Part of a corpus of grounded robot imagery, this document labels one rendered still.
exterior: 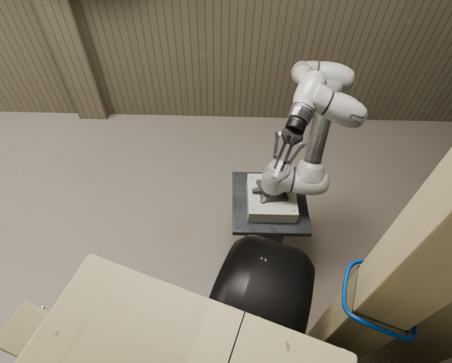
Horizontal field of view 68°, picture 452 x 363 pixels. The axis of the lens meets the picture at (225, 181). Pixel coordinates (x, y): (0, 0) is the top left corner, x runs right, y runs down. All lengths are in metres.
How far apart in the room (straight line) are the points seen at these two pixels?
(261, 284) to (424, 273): 0.52
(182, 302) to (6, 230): 2.75
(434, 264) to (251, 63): 2.98
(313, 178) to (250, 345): 1.41
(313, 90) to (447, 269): 0.84
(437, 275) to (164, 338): 0.52
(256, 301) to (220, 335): 0.36
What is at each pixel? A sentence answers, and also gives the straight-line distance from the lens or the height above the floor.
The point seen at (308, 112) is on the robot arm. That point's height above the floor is 1.68.
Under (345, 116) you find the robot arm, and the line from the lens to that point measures 1.37.
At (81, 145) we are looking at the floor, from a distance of 3.78.
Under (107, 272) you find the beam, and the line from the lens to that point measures 0.81.
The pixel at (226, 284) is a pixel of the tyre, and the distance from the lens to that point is 1.09.
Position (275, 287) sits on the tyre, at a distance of 1.09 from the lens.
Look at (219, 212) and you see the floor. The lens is 2.98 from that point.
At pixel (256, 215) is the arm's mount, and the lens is 2.11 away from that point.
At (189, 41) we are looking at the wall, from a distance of 3.36.
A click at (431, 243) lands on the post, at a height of 2.02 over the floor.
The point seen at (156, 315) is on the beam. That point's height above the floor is 1.78.
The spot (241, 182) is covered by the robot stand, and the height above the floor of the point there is 0.65.
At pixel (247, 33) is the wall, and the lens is 3.31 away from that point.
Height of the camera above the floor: 2.49
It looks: 51 degrees down
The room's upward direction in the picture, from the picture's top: 2 degrees clockwise
